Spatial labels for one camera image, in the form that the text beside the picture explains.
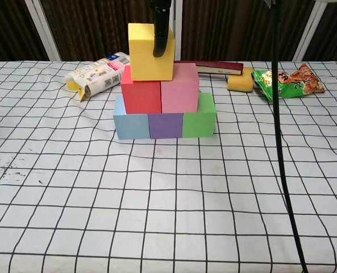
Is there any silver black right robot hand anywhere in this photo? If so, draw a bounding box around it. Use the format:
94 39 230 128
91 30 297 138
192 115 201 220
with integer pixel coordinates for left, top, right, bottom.
149 0 173 58

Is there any yellow foam cube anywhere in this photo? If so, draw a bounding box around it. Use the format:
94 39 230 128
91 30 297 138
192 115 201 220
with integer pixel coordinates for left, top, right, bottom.
127 22 176 82

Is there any pink foam cube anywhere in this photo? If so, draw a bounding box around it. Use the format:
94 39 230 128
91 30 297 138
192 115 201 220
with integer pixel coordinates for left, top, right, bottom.
160 63 201 114

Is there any red foam cube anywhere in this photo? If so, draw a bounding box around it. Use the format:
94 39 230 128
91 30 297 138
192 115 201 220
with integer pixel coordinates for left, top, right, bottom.
120 65 162 115

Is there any green foam cube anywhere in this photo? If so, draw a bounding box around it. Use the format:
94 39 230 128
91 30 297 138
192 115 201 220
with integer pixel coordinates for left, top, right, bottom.
182 92 217 139

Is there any light blue foam cube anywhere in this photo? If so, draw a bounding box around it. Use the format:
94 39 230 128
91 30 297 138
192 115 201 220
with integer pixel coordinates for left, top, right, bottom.
113 94 151 141

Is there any dark red book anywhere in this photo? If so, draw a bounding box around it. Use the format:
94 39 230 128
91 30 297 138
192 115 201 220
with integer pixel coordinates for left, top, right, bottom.
173 60 244 76

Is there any white printed snack pack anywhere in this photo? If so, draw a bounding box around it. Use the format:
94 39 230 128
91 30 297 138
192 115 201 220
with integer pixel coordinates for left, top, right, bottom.
64 51 131 102

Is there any yellow sponge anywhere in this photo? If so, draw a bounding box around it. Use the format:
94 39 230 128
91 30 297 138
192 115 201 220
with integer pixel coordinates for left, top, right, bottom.
227 67 255 93

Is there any purple foam cube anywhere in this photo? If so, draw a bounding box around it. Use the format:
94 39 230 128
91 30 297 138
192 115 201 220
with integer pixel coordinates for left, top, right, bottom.
148 113 184 139

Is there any green orange snack bag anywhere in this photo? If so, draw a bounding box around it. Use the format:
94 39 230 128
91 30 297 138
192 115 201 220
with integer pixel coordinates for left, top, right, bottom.
251 63 326 104

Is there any white black grid tablecloth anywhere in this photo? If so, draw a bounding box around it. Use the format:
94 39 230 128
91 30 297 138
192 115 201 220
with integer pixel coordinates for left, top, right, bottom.
0 60 337 273

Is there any white partition frame post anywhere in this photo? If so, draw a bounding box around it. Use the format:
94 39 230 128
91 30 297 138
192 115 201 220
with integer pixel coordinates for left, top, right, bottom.
292 0 337 62
24 0 63 62
168 0 184 61

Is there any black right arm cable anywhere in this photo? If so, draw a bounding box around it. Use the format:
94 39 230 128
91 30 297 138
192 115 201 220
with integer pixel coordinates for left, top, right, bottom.
271 0 310 273

